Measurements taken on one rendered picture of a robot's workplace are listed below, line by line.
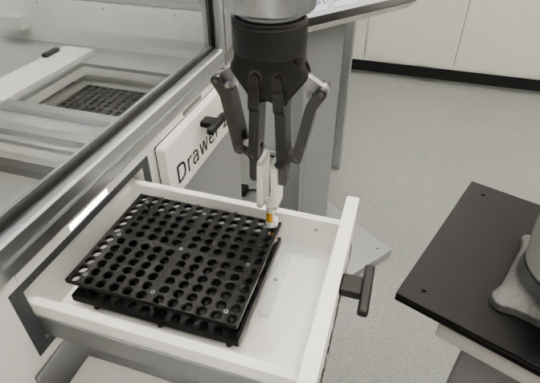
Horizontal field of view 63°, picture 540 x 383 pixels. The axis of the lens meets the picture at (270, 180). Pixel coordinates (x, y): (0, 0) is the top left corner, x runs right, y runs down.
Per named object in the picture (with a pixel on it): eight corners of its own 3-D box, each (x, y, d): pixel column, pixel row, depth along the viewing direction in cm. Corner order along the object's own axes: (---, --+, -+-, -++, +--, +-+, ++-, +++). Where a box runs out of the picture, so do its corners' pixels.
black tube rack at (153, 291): (280, 254, 65) (281, 222, 61) (239, 359, 52) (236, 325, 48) (148, 225, 70) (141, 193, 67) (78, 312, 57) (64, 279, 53)
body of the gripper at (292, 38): (321, 5, 44) (315, 90, 50) (242, -2, 47) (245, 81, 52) (303, 27, 39) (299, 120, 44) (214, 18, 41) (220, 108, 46)
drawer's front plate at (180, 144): (232, 125, 100) (230, 79, 94) (173, 202, 78) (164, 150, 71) (225, 124, 100) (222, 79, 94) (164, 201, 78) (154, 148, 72)
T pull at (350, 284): (374, 271, 54) (375, 263, 54) (366, 320, 49) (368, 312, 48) (345, 265, 55) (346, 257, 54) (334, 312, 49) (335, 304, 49)
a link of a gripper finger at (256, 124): (260, 76, 45) (247, 73, 45) (255, 165, 51) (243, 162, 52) (272, 63, 48) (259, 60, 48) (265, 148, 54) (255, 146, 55)
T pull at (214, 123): (227, 118, 86) (227, 112, 85) (212, 136, 80) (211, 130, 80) (210, 116, 87) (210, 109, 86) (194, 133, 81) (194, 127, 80)
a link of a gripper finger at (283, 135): (279, 63, 47) (292, 63, 47) (284, 152, 54) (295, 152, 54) (267, 77, 44) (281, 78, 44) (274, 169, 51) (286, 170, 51)
